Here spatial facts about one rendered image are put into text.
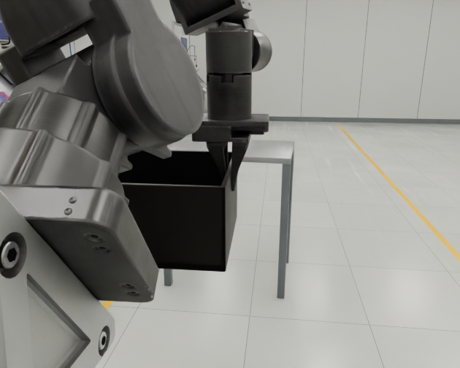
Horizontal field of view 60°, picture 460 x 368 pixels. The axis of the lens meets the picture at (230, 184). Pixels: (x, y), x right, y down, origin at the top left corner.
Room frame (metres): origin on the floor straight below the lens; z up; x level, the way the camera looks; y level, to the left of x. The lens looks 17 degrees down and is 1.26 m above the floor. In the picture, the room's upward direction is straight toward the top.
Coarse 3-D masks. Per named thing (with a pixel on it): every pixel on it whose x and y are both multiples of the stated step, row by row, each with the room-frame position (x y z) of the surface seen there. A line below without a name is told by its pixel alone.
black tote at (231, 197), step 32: (128, 160) 0.62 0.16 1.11; (160, 160) 0.61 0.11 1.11; (192, 160) 0.61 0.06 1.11; (128, 192) 0.45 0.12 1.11; (160, 192) 0.44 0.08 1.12; (192, 192) 0.44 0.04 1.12; (224, 192) 0.44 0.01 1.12; (160, 224) 0.45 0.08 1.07; (192, 224) 0.44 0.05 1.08; (224, 224) 0.44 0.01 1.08; (160, 256) 0.45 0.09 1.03; (192, 256) 0.44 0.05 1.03; (224, 256) 0.44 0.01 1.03
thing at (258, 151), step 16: (176, 144) 2.27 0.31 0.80; (192, 144) 2.27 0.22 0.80; (256, 144) 2.27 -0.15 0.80; (272, 144) 2.27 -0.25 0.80; (288, 144) 2.27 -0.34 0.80; (256, 160) 1.95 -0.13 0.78; (272, 160) 1.94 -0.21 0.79; (288, 160) 1.92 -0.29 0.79; (288, 176) 1.92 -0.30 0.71; (288, 192) 1.92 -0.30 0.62; (288, 208) 2.32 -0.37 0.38; (288, 224) 2.32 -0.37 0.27; (288, 240) 2.32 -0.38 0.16; (288, 256) 2.32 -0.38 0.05
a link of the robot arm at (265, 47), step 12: (240, 0) 0.49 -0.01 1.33; (228, 12) 0.50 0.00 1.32; (240, 12) 0.51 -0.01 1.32; (204, 24) 0.51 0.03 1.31; (216, 24) 0.53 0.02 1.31; (252, 24) 0.58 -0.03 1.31; (264, 36) 0.59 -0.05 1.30; (264, 48) 0.56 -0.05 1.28; (252, 60) 0.55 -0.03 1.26; (264, 60) 0.57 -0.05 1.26
